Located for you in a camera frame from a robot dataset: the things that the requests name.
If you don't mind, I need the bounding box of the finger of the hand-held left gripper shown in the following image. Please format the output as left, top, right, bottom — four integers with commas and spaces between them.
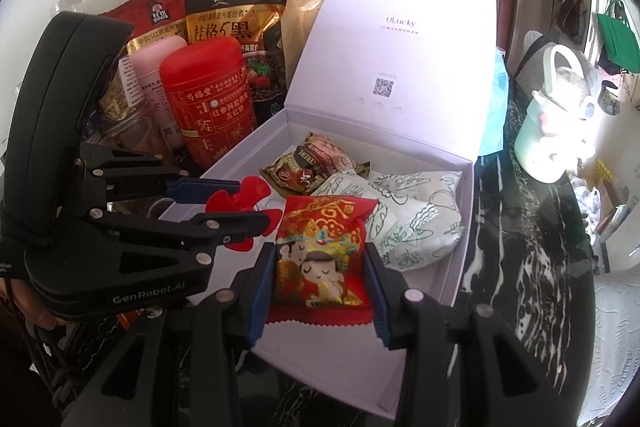
82, 207, 271, 265
75, 144, 241, 220

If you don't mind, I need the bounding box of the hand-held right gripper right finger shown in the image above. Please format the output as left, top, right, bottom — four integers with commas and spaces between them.
364, 241, 576, 427

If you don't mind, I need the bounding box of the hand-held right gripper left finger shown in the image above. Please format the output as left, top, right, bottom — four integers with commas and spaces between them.
60, 243, 278, 427

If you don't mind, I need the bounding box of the plain red snack packet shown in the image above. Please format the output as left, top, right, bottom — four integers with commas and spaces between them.
205, 175, 281, 254

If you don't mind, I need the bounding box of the red cartoon snack packet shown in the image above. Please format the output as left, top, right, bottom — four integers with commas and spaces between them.
265, 194, 381, 328

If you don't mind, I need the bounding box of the white gift box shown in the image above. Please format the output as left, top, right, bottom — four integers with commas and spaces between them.
200, 0, 502, 422

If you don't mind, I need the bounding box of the person's left hand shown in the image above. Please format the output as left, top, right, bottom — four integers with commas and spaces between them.
0, 279, 66, 329

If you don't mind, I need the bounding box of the glass jar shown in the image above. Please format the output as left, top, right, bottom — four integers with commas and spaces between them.
92, 67, 166, 152

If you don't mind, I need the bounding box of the red canister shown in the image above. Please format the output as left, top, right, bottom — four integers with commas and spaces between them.
160, 38, 258, 170

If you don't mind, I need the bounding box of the brown snack packet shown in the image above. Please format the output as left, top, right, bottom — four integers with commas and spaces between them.
258, 132, 372, 200

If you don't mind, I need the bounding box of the pink bottle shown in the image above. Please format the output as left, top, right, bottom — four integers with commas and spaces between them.
120, 36, 188, 148

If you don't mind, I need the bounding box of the red oat bag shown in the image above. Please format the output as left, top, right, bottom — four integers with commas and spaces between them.
97, 0, 188, 52

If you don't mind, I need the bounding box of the brown paper bag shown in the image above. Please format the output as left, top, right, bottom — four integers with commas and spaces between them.
282, 0, 328, 108

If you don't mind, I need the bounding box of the black oat bag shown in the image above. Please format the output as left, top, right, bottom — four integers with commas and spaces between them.
185, 0, 289, 128

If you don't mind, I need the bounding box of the blue plastic bag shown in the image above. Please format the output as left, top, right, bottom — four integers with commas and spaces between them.
479, 47, 510, 156

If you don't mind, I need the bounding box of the leaf-embossed paper towel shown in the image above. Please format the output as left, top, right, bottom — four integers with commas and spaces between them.
577, 267, 640, 427

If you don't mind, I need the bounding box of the black handbag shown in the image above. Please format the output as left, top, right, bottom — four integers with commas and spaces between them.
552, 0, 586, 45

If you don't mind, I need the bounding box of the green tote bag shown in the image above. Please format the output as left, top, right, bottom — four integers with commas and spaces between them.
596, 0, 638, 62

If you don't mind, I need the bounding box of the pale green jug with handle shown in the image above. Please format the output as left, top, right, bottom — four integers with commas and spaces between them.
514, 44, 598, 182

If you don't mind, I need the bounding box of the white bag with black strap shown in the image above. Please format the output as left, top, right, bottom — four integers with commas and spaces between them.
515, 29, 556, 98

